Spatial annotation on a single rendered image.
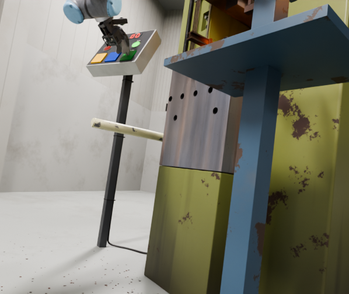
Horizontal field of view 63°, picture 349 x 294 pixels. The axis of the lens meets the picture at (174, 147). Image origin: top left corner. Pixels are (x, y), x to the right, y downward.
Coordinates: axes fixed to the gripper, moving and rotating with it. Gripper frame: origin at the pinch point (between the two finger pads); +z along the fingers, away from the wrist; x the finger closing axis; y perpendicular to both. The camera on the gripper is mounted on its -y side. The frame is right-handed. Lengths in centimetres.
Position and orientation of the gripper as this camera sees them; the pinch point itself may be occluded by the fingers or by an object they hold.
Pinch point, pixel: (127, 52)
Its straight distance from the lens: 156.3
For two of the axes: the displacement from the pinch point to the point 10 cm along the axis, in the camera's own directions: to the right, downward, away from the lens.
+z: 3.5, 6.2, 7.1
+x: 8.7, 0.8, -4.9
